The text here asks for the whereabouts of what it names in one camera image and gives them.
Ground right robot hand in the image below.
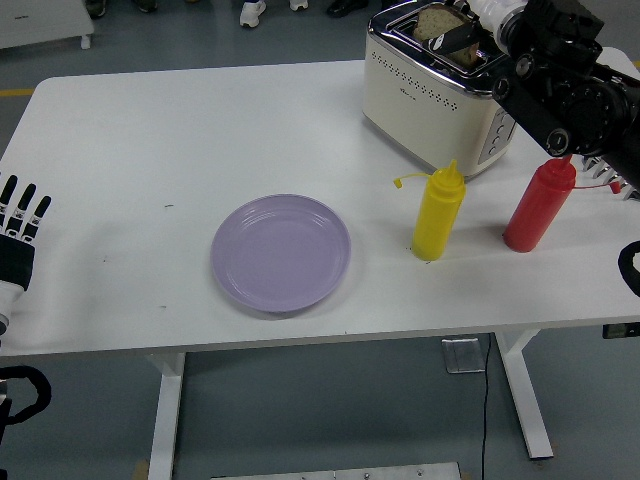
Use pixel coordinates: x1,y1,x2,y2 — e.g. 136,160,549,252
422,0,521,55

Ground purple round plate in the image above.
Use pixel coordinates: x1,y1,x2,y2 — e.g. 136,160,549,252
209,193,352,315

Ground red squeeze bottle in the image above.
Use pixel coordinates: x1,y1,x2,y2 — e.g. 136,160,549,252
501,154,625,254

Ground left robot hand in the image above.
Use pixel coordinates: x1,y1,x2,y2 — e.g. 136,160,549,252
0,173,53,322

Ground cream and chrome toaster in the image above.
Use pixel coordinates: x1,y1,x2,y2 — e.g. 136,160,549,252
362,2,521,182

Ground small metal floor plate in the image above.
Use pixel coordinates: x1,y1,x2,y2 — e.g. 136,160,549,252
440,337,487,374

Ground long metal base plate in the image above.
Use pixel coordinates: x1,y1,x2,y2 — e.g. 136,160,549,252
209,461,464,480

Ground black table control panel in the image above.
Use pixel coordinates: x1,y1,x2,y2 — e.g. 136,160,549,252
602,323,640,340

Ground yellow squeeze bottle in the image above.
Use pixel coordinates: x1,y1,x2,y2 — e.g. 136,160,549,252
393,159,467,262

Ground white cabinet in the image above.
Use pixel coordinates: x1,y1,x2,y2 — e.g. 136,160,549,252
0,0,96,51

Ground white table leg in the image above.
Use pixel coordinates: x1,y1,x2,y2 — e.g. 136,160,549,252
144,351,187,480
492,329,555,460

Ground bread slice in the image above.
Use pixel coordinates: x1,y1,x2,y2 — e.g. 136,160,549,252
412,2,484,69

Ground black floor cable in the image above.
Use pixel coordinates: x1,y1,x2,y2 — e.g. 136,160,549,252
478,333,494,480

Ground metal toast rack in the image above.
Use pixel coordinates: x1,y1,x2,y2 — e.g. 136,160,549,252
582,157,640,201

